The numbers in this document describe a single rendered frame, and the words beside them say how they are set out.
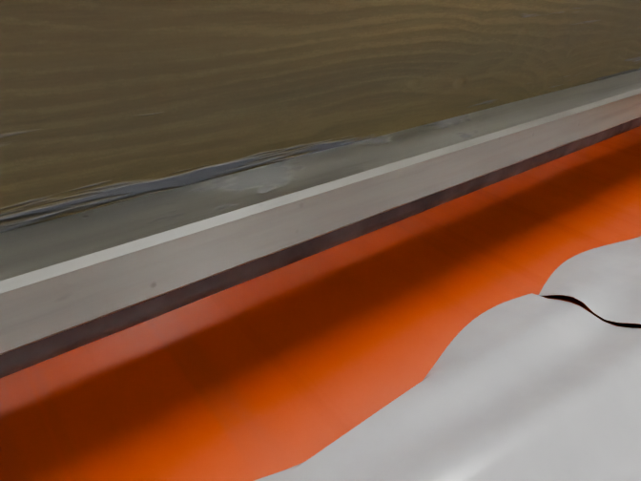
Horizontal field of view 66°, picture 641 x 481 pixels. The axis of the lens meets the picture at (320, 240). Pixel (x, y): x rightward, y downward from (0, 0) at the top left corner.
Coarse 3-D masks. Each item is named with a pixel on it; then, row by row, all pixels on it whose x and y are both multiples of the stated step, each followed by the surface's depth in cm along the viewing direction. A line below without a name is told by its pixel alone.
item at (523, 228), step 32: (640, 128) 25; (576, 160) 21; (608, 160) 21; (640, 160) 21; (480, 192) 18; (512, 192) 18; (544, 192) 18; (576, 192) 18; (608, 192) 18; (640, 192) 18; (416, 224) 15; (448, 224) 16; (480, 224) 16; (512, 224) 16; (544, 224) 16; (576, 224) 16; (608, 224) 16; (640, 224) 16; (480, 256) 14; (512, 256) 14; (544, 256) 14
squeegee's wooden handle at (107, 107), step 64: (0, 0) 6; (64, 0) 6; (128, 0) 6; (192, 0) 7; (256, 0) 8; (320, 0) 8; (384, 0) 9; (448, 0) 10; (512, 0) 11; (576, 0) 13; (640, 0) 15; (0, 64) 6; (64, 64) 6; (128, 64) 7; (192, 64) 7; (256, 64) 8; (320, 64) 9; (384, 64) 10; (448, 64) 11; (512, 64) 12; (576, 64) 14; (640, 64) 17; (0, 128) 6; (64, 128) 7; (128, 128) 7; (192, 128) 8; (256, 128) 8; (320, 128) 9; (384, 128) 10; (0, 192) 6; (64, 192) 7; (128, 192) 8
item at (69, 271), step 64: (448, 128) 11; (512, 128) 11; (576, 128) 13; (192, 192) 8; (256, 192) 8; (320, 192) 8; (384, 192) 9; (0, 256) 6; (64, 256) 6; (128, 256) 7; (192, 256) 7; (256, 256) 8; (0, 320) 6; (64, 320) 6
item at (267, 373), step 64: (320, 256) 14; (384, 256) 14; (448, 256) 14; (192, 320) 11; (256, 320) 11; (320, 320) 11; (384, 320) 12; (448, 320) 12; (0, 384) 10; (64, 384) 10; (128, 384) 10; (192, 384) 10; (256, 384) 10; (320, 384) 10; (384, 384) 10; (0, 448) 8; (64, 448) 8; (128, 448) 8; (192, 448) 8; (256, 448) 9; (320, 448) 9
